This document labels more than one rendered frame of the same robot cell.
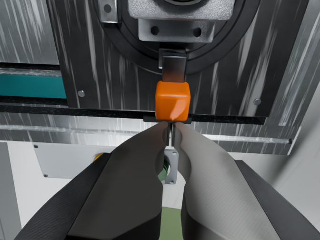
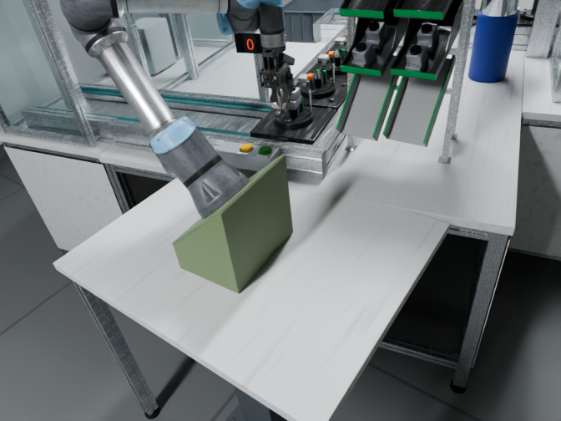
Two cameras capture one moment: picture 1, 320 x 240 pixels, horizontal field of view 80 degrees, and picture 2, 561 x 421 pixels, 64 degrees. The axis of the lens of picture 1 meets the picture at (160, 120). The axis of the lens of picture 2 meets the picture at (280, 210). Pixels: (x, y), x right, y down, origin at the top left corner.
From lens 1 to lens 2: 155 cm
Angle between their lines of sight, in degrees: 78
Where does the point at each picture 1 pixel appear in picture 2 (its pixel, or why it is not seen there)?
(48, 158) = (225, 144)
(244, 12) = (307, 118)
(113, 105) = (265, 133)
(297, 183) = (346, 213)
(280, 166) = (334, 202)
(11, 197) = not seen: outside the picture
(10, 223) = not seen: outside the picture
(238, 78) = (305, 132)
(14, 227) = not seen: outside the picture
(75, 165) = (233, 148)
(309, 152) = (351, 196)
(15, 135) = (221, 138)
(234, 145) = (300, 149)
